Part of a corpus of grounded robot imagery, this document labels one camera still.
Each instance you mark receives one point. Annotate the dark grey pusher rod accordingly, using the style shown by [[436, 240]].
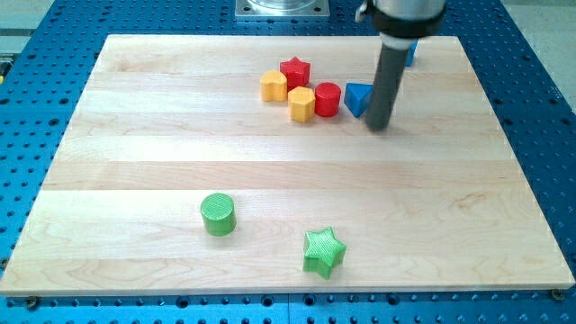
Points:
[[386, 84]]

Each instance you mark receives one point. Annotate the blue triangle block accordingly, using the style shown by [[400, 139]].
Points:
[[357, 98]]

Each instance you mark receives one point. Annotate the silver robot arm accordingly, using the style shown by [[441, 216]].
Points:
[[400, 24]]

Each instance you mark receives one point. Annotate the blue cube block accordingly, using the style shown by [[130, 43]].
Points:
[[411, 54]]

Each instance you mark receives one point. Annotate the red cylinder block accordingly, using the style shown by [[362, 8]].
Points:
[[327, 99]]

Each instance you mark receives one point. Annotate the yellow hexagon block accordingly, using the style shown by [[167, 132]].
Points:
[[301, 102]]

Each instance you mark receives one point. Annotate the red star block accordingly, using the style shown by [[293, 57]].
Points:
[[296, 71]]

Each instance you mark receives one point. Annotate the yellow heart block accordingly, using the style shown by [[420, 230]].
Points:
[[273, 86]]

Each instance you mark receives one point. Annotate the green star block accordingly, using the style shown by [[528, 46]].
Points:
[[322, 252]]

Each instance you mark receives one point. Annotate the green cylinder block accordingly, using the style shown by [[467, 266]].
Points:
[[218, 214]]

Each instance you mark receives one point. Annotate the wooden board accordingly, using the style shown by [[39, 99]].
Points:
[[437, 202]]

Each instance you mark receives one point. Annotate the blue perforated table plate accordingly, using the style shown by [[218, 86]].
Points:
[[45, 82]]

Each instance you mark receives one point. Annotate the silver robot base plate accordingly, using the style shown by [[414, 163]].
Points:
[[281, 8]]

